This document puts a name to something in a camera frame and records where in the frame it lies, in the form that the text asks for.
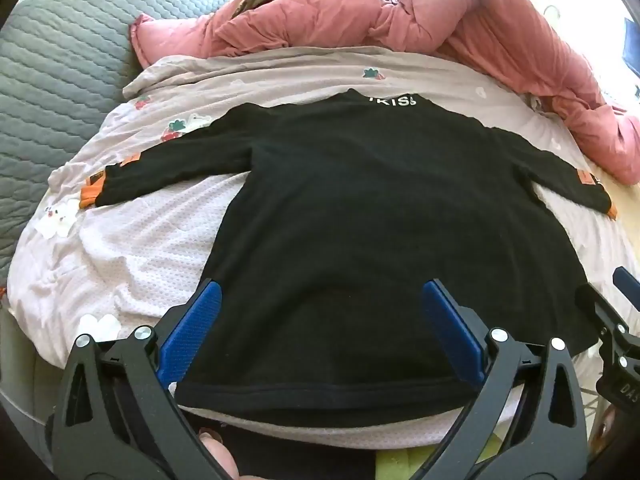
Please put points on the printed pale blanket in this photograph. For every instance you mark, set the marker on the printed pale blanket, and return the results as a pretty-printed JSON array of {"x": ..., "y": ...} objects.
[{"x": 150, "y": 260}]

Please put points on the grey quilted headboard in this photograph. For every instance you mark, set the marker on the grey quilted headboard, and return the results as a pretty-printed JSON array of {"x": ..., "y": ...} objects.
[{"x": 60, "y": 85}]

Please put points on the wall television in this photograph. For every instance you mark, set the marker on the wall television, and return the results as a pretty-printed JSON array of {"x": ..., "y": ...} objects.
[{"x": 632, "y": 40}]

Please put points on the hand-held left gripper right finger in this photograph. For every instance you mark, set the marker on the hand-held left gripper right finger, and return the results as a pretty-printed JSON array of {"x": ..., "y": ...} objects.
[{"x": 450, "y": 320}]

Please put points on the upholstered bed frame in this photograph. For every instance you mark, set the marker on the upholstered bed frame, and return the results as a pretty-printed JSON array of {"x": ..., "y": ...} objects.
[{"x": 20, "y": 385}]

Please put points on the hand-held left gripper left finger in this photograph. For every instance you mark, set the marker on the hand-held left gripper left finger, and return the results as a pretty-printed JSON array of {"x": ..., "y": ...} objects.
[{"x": 197, "y": 320}]

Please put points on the yellow-green cloth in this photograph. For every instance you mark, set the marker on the yellow-green cloth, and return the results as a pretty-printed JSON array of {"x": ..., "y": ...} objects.
[{"x": 400, "y": 462}]

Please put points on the black sweater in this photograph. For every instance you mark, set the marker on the black sweater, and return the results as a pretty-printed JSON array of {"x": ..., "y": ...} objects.
[{"x": 350, "y": 210}]

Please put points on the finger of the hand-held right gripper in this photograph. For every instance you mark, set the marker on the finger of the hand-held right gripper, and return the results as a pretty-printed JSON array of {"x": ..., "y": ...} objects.
[
  {"x": 602, "y": 317},
  {"x": 629, "y": 284}
]

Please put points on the person's left hand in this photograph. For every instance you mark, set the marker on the person's left hand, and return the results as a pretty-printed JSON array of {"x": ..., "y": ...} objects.
[{"x": 217, "y": 455}]

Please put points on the pink quilt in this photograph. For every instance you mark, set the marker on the pink quilt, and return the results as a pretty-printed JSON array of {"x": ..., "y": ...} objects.
[{"x": 475, "y": 20}]

